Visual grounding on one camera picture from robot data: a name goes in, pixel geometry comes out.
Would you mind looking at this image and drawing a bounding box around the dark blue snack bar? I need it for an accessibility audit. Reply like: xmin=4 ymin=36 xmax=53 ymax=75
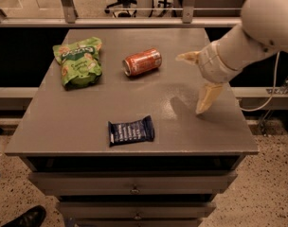
xmin=108 ymin=115 xmax=154 ymax=147

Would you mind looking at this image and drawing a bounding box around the glass railing with posts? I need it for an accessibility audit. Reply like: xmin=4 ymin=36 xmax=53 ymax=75
xmin=0 ymin=0 xmax=244 ymax=27

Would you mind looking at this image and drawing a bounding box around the red coke can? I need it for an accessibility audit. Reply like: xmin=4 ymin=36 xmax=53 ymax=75
xmin=122 ymin=48 xmax=162 ymax=77

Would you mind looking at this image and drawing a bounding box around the green chips bag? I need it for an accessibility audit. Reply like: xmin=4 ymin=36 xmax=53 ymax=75
xmin=53 ymin=37 xmax=102 ymax=90

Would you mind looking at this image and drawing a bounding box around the grey drawer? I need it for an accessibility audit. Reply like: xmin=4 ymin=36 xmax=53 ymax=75
xmin=58 ymin=201 xmax=215 ymax=220
xmin=29 ymin=171 xmax=237 ymax=196

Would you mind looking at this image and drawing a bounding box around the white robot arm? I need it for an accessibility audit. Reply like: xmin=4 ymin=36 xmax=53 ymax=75
xmin=176 ymin=0 xmax=288 ymax=114

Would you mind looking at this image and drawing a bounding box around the black leather shoe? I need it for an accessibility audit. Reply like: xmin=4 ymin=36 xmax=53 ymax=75
xmin=0 ymin=205 xmax=46 ymax=227

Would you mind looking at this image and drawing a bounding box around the white cable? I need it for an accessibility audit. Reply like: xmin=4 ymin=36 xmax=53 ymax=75
xmin=240 ymin=50 xmax=281 ymax=113

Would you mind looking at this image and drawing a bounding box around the grey drawer cabinet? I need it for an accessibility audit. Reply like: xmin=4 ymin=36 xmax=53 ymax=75
xmin=6 ymin=28 xmax=258 ymax=227

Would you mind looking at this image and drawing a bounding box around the top grey drawer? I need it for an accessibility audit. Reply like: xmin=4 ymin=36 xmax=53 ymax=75
xmin=29 ymin=171 xmax=237 ymax=196

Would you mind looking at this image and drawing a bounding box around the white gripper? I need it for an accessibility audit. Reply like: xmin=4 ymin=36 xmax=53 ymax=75
xmin=175 ymin=41 xmax=242 ymax=114

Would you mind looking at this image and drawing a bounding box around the black office chair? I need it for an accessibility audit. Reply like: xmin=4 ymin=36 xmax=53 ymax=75
xmin=104 ymin=0 xmax=138 ymax=15

